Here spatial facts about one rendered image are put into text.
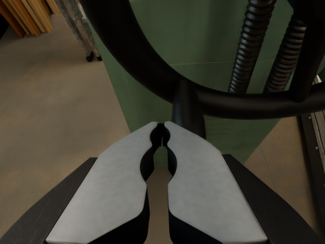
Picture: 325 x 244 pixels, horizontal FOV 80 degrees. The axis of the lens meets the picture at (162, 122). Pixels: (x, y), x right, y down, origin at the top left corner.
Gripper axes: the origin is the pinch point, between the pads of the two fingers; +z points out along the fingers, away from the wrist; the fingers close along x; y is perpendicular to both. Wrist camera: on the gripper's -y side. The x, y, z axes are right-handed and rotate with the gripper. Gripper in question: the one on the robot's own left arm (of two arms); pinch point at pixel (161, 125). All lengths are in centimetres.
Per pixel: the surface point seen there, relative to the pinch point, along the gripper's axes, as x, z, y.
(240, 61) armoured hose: 8.9, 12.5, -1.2
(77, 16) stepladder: -47, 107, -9
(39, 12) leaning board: -89, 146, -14
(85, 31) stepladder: -46, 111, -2
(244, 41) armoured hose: 8.6, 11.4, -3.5
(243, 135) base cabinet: 24, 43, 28
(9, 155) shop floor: -78, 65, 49
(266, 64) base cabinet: 19.6, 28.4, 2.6
